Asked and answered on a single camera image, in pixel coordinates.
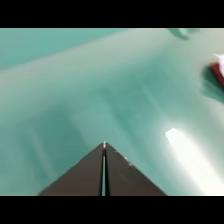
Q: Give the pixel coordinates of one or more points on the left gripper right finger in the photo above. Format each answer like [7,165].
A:
[128,180]

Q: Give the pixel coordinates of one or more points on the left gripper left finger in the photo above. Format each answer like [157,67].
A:
[83,178]

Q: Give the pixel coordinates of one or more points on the red garment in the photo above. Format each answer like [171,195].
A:
[218,72]

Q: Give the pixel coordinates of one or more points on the white garment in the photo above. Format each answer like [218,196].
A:
[220,60]

